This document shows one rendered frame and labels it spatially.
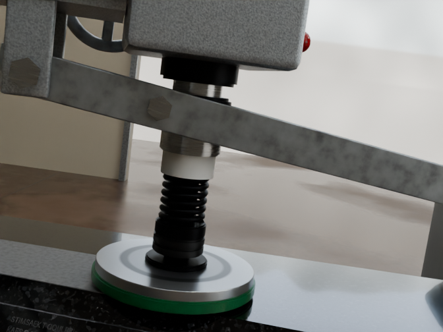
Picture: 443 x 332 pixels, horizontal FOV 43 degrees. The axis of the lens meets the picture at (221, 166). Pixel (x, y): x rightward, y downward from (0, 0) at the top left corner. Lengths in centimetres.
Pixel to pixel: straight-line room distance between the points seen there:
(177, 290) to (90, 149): 515
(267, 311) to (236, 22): 36
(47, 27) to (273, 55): 25
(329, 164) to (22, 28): 39
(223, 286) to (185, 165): 16
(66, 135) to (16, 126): 51
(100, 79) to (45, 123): 525
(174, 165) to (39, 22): 23
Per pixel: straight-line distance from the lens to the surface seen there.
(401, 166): 77
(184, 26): 63
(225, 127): 69
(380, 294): 89
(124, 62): 568
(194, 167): 71
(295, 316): 75
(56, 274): 79
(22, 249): 89
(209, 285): 71
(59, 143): 589
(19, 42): 65
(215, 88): 72
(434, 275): 198
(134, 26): 62
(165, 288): 68
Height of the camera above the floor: 108
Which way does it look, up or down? 8 degrees down
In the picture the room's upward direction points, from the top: 8 degrees clockwise
